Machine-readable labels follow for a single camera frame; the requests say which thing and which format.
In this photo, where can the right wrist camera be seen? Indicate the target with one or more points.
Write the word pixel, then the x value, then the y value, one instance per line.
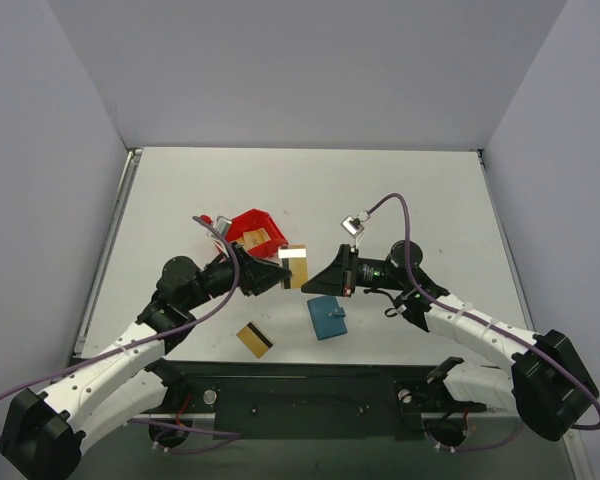
pixel 353 226

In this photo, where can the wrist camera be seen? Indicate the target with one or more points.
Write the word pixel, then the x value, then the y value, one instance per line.
pixel 353 226
pixel 222 225

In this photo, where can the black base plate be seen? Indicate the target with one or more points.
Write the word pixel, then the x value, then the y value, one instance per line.
pixel 266 401

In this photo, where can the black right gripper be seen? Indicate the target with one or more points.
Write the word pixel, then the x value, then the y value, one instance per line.
pixel 348 270

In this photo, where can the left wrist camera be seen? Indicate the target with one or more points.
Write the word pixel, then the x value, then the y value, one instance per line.
pixel 222 225

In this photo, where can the red plastic bin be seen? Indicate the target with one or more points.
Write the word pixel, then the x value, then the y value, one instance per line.
pixel 251 220

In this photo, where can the blue leather card holder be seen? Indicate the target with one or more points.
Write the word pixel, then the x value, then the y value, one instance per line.
pixel 327 317

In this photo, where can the aluminium front rail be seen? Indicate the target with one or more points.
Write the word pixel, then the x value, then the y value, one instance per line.
pixel 82 392

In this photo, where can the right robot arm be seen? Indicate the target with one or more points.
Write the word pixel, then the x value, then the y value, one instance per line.
pixel 433 309

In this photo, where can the right aluminium side rail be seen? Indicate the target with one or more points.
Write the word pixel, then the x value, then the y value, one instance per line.
pixel 507 247

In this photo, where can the aluminium side rail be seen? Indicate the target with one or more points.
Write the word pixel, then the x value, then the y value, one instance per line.
pixel 121 199
pixel 507 247

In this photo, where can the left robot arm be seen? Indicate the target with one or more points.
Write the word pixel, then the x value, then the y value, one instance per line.
pixel 46 433

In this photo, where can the left aluminium side rail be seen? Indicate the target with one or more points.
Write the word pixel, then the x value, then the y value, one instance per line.
pixel 121 199

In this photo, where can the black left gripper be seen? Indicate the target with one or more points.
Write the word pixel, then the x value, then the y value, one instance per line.
pixel 243 273

